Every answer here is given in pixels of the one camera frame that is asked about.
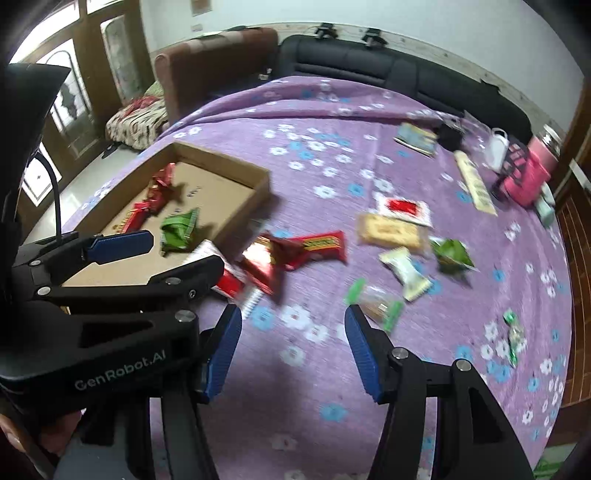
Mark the yellow long packet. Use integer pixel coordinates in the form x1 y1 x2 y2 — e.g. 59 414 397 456
453 150 498 217

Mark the black leather sofa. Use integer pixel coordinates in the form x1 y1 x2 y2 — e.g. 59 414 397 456
277 34 532 144

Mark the brown sofa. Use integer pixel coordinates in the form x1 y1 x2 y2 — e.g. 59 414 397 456
154 27 279 127

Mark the black phone stand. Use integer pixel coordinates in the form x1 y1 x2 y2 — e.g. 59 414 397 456
492 138 532 201

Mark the floral patterned blanket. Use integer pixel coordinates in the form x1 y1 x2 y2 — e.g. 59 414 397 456
105 80 168 151

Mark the light green cloth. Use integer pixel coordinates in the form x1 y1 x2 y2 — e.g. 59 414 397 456
536 182 557 228

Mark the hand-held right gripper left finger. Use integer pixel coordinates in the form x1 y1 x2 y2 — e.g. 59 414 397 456
148 304 243 480

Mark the red and white snack packet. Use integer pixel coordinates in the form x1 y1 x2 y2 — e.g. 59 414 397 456
375 193 434 228
185 240 264 319

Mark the black cable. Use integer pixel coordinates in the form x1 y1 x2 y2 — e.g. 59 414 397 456
25 150 63 241

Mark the red snack bar packet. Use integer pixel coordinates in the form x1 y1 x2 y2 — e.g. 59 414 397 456
111 208 148 234
272 230 348 272

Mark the clear green-ended wafer packet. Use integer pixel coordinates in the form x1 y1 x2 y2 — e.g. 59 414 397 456
345 278 403 334

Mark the small booklet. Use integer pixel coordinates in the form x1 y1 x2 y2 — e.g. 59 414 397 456
393 122 439 158

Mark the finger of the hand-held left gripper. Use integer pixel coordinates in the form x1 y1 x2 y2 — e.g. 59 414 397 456
28 255 225 315
11 230 155 283

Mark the beige biscuit packet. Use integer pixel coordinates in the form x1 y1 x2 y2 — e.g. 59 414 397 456
356 212 430 254

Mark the person's left hand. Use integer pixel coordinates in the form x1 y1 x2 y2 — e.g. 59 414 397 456
0 411 81 460

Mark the purple floral tablecloth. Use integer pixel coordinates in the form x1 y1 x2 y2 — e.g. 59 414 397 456
60 76 575 480

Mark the clear green candy packet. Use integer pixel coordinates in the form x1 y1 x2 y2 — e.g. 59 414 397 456
502 309 527 367

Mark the black power adapter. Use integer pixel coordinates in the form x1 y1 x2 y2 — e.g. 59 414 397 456
434 117 467 151

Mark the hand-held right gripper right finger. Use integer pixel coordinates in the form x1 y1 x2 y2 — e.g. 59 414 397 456
344 305 529 480

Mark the dark green snack packet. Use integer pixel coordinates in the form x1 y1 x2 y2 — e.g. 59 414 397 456
159 208 201 254

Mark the clear round container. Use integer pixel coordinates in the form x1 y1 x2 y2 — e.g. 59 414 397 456
482 128 510 172

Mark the cardboard box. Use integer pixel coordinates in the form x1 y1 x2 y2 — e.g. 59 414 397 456
62 141 271 289

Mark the wooden glass door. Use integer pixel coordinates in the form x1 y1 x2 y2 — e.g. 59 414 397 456
9 0 153 204

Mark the shiny red snack packet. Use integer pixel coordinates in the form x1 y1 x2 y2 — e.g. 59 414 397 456
240 233 289 296

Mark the pink knit-sleeved bottle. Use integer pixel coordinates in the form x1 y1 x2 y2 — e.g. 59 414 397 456
503 124 565 208

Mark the pale green-white snack packet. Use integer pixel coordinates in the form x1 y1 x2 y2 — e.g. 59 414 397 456
379 246 434 303

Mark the green yellow-label snack packet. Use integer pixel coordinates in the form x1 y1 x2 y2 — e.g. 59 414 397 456
429 236 476 277

